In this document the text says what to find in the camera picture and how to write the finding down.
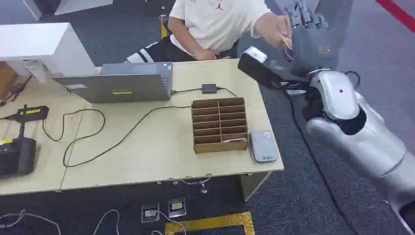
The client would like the person's left hand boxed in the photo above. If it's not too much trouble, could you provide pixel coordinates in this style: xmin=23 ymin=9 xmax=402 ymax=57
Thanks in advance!
xmin=259 ymin=12 xmax=293 ymax=49

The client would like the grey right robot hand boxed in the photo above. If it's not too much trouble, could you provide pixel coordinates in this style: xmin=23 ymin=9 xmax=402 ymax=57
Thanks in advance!
xmin=284 ymin=0 xmax=340 ymax=74

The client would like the person's right hand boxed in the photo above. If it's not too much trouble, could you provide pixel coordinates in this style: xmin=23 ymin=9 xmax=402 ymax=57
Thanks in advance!
xmin=194 ymin=47 xmax=221 ymax=61

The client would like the person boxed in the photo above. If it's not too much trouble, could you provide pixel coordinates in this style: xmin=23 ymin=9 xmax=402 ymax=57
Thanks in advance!
xmin=124 ymin=0 xmax=293 ymax=64

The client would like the yellow stool leg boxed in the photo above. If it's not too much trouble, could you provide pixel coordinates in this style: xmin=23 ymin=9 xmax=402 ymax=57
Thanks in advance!
xmin=159 ymin=14 xmax=168 ymax=40

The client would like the wooden card box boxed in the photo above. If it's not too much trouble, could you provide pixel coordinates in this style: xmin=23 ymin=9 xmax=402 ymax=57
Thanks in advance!
xmin=190 ymin=96 xmax=250 ymax=154

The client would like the grey laptop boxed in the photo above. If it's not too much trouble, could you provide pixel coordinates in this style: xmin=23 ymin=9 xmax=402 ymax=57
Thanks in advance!
xmin=51 ymin=61 xmax=174 ymax=104

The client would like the red floor tape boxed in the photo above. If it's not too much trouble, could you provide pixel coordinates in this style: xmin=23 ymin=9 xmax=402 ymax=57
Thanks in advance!
xmin=375 ymin=0 xmax=415 ymax=34

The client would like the grey card reader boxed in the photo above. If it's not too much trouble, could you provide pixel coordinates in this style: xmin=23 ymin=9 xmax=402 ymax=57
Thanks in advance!
xmin=249 ymin=130 xmax=279 ymax=164

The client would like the pale desk leg panel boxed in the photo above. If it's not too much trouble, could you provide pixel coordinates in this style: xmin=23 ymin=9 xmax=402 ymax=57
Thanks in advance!
xmin=240 ymin=172 xmax=272 ymax=202

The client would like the white panel furniture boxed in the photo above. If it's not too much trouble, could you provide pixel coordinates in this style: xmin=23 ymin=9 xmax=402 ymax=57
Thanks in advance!
xmin=22 ymin=0 xmax=114 ymax=21

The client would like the silver floor socket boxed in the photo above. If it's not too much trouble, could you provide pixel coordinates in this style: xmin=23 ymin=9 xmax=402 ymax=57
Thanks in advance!
xmin=167 ymin=197 xmax=187 ymax=218
xmin=141 ymin=203 xmax=160 ymax=224

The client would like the white cabinet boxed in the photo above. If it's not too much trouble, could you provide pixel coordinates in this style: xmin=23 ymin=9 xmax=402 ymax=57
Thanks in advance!
xmin=0 ymin=22 xmax=96 ymax=84

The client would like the black handheld scanner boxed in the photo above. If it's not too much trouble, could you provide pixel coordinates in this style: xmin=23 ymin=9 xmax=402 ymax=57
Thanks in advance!
xmin=0 ymin=104 xmax=50 ymax=141

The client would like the brown cardboard box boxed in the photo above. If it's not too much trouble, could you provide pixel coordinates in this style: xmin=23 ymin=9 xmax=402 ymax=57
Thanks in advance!
xmin=0 ymin=61 xmax=20 ymax=99

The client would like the black scanner base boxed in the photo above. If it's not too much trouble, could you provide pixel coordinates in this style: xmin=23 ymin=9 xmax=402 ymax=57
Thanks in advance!
xmin=0 ymin=137 xmax=37 ymax=179

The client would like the short black adapter cable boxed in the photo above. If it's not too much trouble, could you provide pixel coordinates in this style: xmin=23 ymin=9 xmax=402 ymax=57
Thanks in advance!
xmin=170 ymin=86 xmax=239 ymax=98

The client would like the black floor cable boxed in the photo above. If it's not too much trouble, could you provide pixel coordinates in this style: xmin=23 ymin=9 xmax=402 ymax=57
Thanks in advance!
xmin=285 ymin=91 xmax=361 ymax=235

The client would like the clear cable loop under desk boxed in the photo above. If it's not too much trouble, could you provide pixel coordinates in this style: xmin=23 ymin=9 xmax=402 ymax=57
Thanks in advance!
xmin=172 ymin=176 xmax=212 ymax=195

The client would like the long black cable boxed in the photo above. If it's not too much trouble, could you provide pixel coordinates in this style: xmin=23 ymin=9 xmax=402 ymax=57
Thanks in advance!
xmin=41 ymin=105 xmax=192 ymax=168

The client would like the yellow tape frame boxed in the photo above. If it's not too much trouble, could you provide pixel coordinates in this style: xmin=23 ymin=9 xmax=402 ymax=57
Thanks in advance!
xmin=164 ymin=211 xmax=256 ymax=235

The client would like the white floor cable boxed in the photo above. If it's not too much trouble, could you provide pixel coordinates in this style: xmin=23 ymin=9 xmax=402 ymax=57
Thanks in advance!
xmin=0 ymin=209 xmax=62 ymax=235
xmin=92 ymin=209 xmax=121 ymax=235

